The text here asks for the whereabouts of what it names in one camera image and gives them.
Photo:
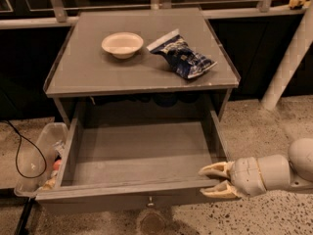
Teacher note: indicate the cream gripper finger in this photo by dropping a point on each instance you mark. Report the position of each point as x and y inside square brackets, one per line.
[221, 169]
[223, 190]

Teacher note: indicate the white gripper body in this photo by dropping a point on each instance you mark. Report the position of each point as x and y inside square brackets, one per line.
[248, 176]

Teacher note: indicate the grey top drawer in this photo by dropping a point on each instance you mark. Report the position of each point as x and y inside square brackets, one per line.
[132, 155]

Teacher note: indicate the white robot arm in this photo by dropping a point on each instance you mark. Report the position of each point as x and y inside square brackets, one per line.
[293, 172]

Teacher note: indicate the grey drawer cabinet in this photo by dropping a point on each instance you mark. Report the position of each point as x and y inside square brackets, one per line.
[83, 69]

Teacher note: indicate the round floor drain cover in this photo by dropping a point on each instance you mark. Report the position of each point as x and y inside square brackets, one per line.
[150, 223]

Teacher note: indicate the blue chip bag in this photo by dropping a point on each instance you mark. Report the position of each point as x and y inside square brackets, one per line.
[182, 59]

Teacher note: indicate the white bowl on cabinet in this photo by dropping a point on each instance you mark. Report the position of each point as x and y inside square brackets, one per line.
[122, 45]

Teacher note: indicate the white tube in bin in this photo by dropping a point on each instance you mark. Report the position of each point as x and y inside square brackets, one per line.
[60, 147]

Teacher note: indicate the red apple in bin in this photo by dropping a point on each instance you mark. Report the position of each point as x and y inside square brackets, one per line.
[57, 164]

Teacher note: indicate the yellow snack bag in bin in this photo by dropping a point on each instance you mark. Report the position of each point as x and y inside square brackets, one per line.
[49, 184]

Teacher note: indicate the yellow object on ledge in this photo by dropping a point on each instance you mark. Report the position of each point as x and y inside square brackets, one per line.
[298, 4]

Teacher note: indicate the clear plastic bin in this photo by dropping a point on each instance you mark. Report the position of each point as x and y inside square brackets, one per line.
[37, 164]

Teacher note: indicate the metal railing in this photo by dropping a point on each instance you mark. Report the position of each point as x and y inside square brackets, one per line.
[58, 4]

